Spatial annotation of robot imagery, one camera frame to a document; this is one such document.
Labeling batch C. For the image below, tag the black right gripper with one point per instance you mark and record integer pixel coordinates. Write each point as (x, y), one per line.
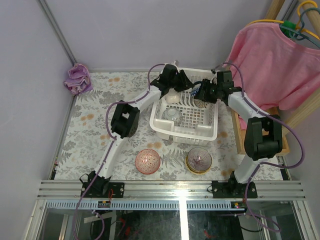
(206, 85)

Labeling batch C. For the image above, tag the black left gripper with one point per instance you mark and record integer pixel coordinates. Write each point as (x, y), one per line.
(180, 80)

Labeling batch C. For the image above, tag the brown checker pattern bowl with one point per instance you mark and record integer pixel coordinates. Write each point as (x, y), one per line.
(201, 104)

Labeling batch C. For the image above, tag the white plastic dish rack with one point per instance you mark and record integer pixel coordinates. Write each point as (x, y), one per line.
(199, 126)

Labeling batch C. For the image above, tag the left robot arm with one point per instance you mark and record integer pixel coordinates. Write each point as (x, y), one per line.
(122, 117)

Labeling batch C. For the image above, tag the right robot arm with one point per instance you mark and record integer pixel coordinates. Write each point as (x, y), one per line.
(251, 113)

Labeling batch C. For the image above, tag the purple striped bowl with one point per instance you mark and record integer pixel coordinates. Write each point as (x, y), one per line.
(199, 159)

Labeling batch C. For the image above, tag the yellow rimmed bottom bowl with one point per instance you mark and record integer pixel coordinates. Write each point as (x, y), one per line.
(197, 172)

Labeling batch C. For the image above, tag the pink t-shirt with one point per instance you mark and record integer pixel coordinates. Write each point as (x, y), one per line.
(274, 70)

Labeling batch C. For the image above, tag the red eye pattern bowl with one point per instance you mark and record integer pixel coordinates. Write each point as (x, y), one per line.
(147, 161)

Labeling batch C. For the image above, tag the purple folded cloth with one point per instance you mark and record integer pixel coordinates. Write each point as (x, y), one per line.
(79, 79)

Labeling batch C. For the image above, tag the green clothes hanger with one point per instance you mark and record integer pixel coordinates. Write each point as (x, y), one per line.
(297, 30)

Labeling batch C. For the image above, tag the yellow clothes hanger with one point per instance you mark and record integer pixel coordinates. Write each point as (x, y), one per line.
(312, 40)

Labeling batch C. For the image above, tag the wooden hanging rod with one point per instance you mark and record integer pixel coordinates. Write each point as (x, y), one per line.
(312, 15)

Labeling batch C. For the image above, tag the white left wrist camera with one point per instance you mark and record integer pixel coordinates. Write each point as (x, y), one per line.
(175, 63)

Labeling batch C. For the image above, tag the aluminium mounting rail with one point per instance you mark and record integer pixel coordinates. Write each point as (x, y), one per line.
(277, 190)

